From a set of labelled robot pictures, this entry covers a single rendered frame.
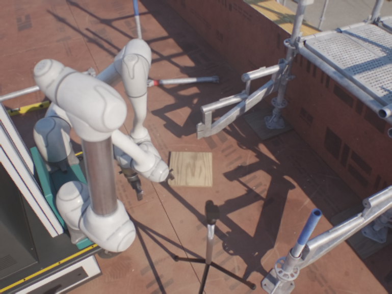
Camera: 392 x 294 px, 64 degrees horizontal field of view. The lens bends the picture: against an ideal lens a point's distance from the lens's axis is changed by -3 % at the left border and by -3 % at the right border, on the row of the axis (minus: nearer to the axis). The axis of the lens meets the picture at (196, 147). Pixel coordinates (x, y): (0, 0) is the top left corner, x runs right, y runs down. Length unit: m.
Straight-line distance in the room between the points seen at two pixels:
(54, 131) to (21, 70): 2.01
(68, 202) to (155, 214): 0.81
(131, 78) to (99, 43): 2.41
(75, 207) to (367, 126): 1.67
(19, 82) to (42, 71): 2.49
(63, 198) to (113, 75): 0.65
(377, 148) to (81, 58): 2.87
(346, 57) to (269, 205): 1.05
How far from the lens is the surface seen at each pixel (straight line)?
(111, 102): 0.93
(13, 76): 3.67
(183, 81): 3.03
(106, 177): 1.16
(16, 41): 4.32
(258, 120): 2.69
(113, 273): 1.98
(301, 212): 2.21
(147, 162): 1.38
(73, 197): 1.43
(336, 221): 2.23
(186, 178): 2.24
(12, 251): 1.63
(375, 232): 2.28
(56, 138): 1.79
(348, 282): 2.09
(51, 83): 1.06
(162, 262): 1.96
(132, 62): 1.46
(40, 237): 1.83
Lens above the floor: 1.80
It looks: 47 degrees down
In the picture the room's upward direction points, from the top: straight up
